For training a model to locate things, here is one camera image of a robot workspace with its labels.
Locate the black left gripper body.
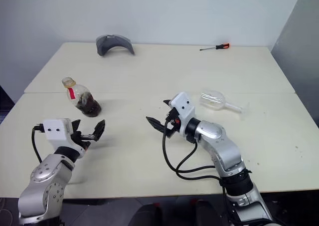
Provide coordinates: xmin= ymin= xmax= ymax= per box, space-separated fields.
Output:
xmin=70 ymin=131 xmax=97 ymax=151

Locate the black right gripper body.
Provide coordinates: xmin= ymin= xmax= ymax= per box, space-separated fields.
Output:
xmin=164 ymin=107 xmax=181 ymax=138

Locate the plastic bottle with dark contents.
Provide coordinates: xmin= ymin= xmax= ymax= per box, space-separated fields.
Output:
xmin=61 ymin=77 xmax=102 ymax=118

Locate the clear plastic wine glass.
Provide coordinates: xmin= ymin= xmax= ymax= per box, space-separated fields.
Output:
xmin=199 ymin=89 xmax=251 ymax=115

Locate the grey baseball cap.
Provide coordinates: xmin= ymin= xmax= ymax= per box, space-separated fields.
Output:
xmin=95 ymin=34 xmax=136 ymax=57

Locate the dark rounded shape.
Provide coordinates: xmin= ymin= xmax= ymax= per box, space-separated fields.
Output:
xmin=127 ymin=203 xmax=163 ymax=226

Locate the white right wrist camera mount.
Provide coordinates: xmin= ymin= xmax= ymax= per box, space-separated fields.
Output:
xmin=169 ymin=91 xmax=196 ymax=135

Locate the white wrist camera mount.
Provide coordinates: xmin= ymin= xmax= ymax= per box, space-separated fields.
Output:
xmin=42 ymin=118 xmax=87 ymax=159
xmin=169 ymin=91 xmax=196 ymax=135

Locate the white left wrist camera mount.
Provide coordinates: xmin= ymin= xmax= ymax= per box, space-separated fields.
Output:
xmin=42 ymin=118 xmax=87 ymax=159

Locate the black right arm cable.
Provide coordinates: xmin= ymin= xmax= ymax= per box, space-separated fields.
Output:
xmin=162 ymin=121 xmax=226 ymax=186

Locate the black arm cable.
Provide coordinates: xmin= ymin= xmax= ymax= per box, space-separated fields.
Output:
xmin=162 ymin=121 xmax=226 ymax=186
xmin=31 ymin=123 xmax=46 ymax=163

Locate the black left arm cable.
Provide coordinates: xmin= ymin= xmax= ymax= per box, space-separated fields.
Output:
xmin=31 ymin=123 xmax=46 ymax=163

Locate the orange black handled screwdriver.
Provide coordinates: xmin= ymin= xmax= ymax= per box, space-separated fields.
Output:
xmin=199 ymin=42 xmax=231 ymax=52

